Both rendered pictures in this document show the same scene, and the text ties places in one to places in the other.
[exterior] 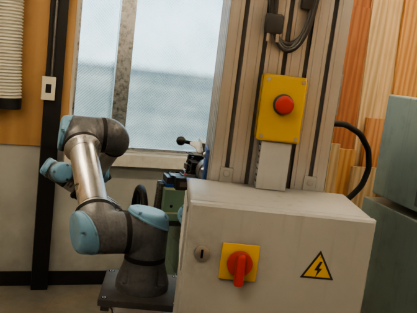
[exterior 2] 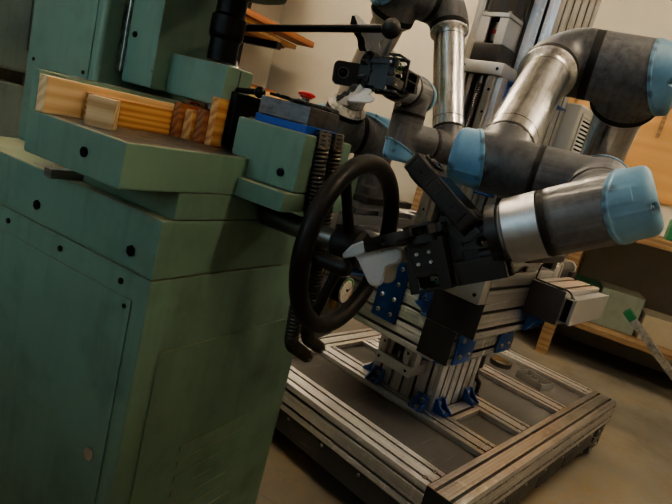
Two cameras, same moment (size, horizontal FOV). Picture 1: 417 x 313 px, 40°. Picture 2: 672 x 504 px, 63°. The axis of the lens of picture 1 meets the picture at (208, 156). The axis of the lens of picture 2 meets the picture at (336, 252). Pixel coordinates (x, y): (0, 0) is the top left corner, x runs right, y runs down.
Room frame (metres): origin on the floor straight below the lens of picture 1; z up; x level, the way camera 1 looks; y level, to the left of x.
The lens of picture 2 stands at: (2.82, 0.83, 0.98)
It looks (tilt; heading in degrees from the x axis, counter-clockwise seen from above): 12 degrees down; 225
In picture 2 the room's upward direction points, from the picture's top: 15 degrees clockwise
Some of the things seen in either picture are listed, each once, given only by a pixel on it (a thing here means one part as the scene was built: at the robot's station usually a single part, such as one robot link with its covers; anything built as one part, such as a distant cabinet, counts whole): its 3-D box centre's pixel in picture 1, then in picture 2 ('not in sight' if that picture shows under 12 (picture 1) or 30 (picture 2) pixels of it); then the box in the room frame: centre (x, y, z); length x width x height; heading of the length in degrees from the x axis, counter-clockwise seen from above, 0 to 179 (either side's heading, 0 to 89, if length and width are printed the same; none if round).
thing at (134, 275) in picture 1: (143, 269); not in sight; (1.55, 0.14, 0.87); 0.15 x 0.15 x 0.10
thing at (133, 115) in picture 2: not in sight; (233, 134); (2.24, -0.10, 0.92); 0.62 x 0.02 x 0.04; 17
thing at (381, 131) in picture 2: not in sight; (375, 137); (1.60, -0.35, 0.98); 0.13 x 0.12 x 0.14; 159
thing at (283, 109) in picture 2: (179, 179); (304, 114); (2.25, 0.11, 0.99); 0.13 x 0.11 x 0.06; 17
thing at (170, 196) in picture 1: (177, 197); (291, 157); (2.26, 0.11, 0.91); 0.15 x 0.14 x 0.09; 17
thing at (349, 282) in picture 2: not in sight; (339, 291); (2.00, 0.05, 0.65); 0.06 x 0.04 x 0.08; 17
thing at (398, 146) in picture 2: not in sight; (408, 139); (1.84, -0.02, 1.00); 0.11 x 0.08 x 0.11; 159
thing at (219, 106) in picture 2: not in sight; (252, 129); (2.26, -0.02, 0.94); 0.21 x 0.01 x 0.08; 17
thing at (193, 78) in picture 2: not in sight; (208, 87); (2.32, -0.10, 0.99); 0.14 x 0.07 x 0.09; 107
